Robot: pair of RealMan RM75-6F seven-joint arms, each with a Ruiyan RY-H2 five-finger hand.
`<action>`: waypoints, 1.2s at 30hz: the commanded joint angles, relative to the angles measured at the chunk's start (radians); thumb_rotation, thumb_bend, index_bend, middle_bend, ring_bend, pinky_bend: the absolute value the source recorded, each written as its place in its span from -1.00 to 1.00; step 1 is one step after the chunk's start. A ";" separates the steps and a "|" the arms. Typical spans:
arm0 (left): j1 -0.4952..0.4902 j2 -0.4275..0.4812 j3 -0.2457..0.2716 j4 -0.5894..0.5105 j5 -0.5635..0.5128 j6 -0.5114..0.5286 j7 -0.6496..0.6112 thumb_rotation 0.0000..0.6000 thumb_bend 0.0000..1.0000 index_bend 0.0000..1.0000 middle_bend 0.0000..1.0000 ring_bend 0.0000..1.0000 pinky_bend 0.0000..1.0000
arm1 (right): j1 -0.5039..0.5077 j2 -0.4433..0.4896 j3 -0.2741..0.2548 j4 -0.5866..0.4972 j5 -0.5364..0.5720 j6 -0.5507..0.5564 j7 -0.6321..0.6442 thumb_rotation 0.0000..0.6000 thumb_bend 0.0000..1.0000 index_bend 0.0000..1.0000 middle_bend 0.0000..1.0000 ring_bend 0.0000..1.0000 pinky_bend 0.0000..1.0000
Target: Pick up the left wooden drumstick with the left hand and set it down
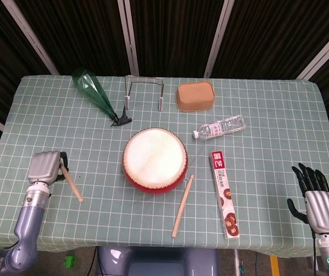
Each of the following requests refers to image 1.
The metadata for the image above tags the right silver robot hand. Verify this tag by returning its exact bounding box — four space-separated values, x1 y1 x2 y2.
286 163 329 234

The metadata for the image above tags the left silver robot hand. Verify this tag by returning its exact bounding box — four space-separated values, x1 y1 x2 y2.
27 150 70 187

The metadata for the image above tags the wooden drumstick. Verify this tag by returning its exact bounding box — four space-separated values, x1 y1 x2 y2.
171 174 195 238
59 163 84 203

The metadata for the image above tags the red drum with white skin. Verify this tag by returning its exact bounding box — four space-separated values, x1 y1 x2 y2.
122 128 189 191

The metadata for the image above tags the green checked tablecloth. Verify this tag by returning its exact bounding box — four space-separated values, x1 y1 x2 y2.
0 75 329 258

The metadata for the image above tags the green plastic spray bottle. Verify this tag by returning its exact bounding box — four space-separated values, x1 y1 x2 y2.
71 67 133 127

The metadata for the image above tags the small green block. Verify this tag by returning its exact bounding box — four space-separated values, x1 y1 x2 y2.
64 254 76 270

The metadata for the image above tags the long baking paper box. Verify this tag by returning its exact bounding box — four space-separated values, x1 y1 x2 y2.
209 150 241 240

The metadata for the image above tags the clear plastic water bottle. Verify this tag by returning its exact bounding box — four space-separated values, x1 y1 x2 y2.
192 114 246 141

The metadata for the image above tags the blue-grey robot torso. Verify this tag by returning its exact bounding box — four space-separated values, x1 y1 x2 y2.
97 246 220 276

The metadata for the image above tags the brown paper container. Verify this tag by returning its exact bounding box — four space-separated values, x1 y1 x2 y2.
175 81 215 113

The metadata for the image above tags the black cable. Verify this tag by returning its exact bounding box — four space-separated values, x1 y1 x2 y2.
311 231 318 276

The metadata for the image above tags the metal wire stand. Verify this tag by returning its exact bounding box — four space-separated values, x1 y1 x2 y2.
124 75 165 112

